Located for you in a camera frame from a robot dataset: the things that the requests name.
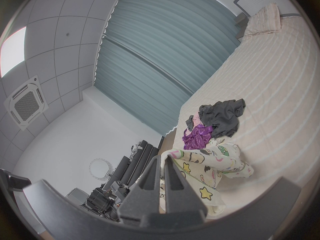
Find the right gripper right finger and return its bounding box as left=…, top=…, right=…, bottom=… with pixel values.
left=163, top=156, right=208, bottom=218

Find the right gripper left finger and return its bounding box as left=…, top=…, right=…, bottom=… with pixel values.
left=119, top=156, right=163, bottom=219

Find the white printed pyjama top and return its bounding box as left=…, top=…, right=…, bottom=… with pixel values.
left=160, top=143, right=255, bottom=216

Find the heap of grey clothes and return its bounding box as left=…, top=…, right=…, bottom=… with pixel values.
left=129, top=143, right=143, bottom=160

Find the pile of clothes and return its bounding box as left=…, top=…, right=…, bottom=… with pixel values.
left=182, top=98, right=247, bottom=151

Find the bed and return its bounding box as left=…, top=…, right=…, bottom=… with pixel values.
left=160, top=0, right=320, bottom=216

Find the dark grey chest of drawers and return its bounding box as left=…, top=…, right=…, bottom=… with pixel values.
left=124, top=140, right=161, bottom=186

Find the dark grey dressing table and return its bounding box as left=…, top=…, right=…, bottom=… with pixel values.
left=102, top=155, right=131, bottom=191

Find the round table mirror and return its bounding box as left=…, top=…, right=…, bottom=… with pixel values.
left=89, top=158, right=111, bottom=180

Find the blue-green curtain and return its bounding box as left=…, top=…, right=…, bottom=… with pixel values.
left=103, top=0, right=242, bottom=95
left=93, top=35, right=194, bottom=137

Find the ceiling air conditioner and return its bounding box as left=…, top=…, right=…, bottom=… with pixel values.
left=4, top=75, right=49, bottom=131

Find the grey bedside table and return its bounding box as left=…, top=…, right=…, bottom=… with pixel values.
left=234, top=12, right=250, bottom=38

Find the cream pillow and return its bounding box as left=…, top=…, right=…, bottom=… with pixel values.
left=244, top=3, right=281, bottom=38

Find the ceiling light panel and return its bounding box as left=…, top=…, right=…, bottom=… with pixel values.
left=0, top=26, right=27, bottom=76

